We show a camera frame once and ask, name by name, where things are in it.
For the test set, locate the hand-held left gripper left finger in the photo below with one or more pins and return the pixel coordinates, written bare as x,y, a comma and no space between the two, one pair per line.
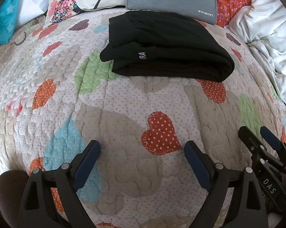
87,163

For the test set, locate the red floral cushion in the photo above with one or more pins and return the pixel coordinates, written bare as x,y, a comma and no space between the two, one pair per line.
233,0

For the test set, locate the black pants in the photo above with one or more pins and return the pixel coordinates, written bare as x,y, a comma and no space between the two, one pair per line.
169,52

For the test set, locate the heart patterned quilt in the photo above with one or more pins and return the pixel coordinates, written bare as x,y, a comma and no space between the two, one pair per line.
133,104

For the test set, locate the teal star scarf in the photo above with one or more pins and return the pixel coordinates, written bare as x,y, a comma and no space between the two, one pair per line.
5,19

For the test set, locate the grey laptop bag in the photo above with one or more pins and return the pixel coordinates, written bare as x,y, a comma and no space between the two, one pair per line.
169,0

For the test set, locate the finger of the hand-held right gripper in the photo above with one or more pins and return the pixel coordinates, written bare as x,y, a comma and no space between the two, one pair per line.
248,137
272,140

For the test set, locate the white blanket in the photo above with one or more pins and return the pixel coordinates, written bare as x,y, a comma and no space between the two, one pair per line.
269,28

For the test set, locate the white pillow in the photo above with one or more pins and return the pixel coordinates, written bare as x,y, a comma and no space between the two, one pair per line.
31,4

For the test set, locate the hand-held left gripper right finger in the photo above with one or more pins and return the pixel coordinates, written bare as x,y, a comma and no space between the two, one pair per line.
197,168

